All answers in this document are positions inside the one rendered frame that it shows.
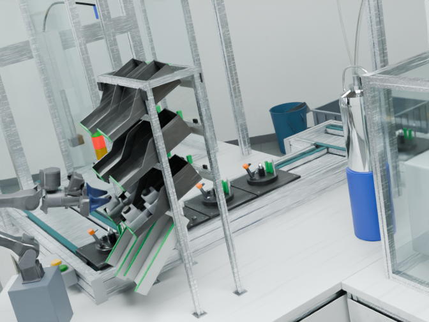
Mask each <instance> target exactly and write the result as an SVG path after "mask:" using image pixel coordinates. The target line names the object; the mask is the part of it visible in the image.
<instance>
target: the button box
mask: <svg viewBox="0 0 429 322"><path fill-rule="evenodd" d="M55 259H60V260H61V264H59V265H58V266H60V265H67V266H68V269H67V270H65V271H63V272H61V275H62V277H63V281H64V284H65V288H67V287H70V286H72V285H74V284H76V283H78V278H77V275H76V272H75V269H74V268H73V267H72V266H70V265H69V264H68V263H67V262H66V261H65V260H63V259H62V258H61V257H59V256H58V255H57V254H56V253H53V254H52V255H49V256H47V257H44V258H43V259H40V263H41V264H42V266H43V268H45V267H50V266H51V261H53V260H55Z"/></svg>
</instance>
